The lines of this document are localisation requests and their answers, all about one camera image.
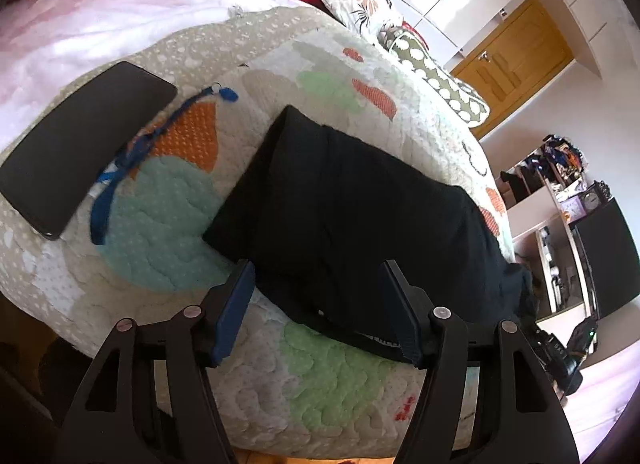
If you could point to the cluttered white shelf unit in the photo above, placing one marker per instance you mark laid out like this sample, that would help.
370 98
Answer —
545 163

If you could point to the wooden door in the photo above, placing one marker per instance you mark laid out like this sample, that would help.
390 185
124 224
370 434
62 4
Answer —
520 58

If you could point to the black smartphone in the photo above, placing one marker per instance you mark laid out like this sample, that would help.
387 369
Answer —
75 148

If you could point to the small desk clock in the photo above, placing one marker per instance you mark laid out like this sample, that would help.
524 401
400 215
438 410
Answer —
592 198

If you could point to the black pants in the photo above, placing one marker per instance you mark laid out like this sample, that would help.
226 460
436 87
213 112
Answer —
350 219

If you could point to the black monitor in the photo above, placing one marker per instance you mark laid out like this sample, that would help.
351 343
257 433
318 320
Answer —
610 259

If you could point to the green bolster pillow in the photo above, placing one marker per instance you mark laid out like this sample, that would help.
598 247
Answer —
430 68

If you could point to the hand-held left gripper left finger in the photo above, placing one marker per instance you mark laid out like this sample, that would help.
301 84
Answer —
235 309

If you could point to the white bed sheet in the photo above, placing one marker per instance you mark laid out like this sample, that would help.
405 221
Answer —
75 18

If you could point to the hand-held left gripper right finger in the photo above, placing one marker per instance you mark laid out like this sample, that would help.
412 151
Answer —
400 309

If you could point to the heart patterned quilt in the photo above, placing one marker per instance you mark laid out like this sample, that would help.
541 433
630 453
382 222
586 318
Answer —
165 224

